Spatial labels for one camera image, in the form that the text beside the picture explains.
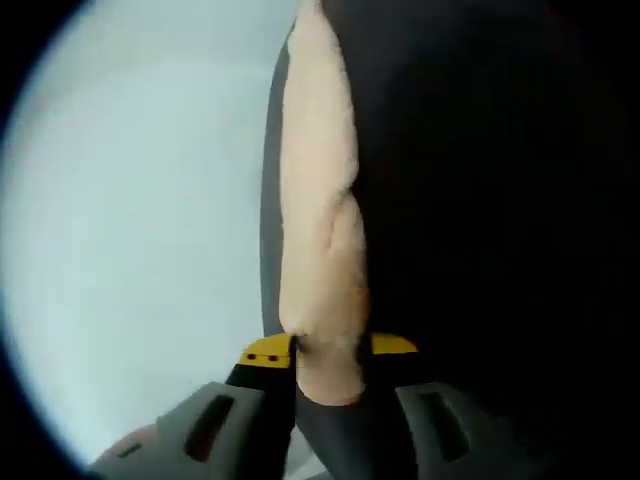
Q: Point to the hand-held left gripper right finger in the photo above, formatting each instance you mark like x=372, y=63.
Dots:
x=450, y=435

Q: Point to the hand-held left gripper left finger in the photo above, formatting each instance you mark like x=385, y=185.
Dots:
x=175, y=440

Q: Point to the peach fluffy towel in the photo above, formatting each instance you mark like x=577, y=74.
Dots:
x=320, y=200

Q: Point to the black fabric garment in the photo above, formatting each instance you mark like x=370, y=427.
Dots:
x=475, y=200

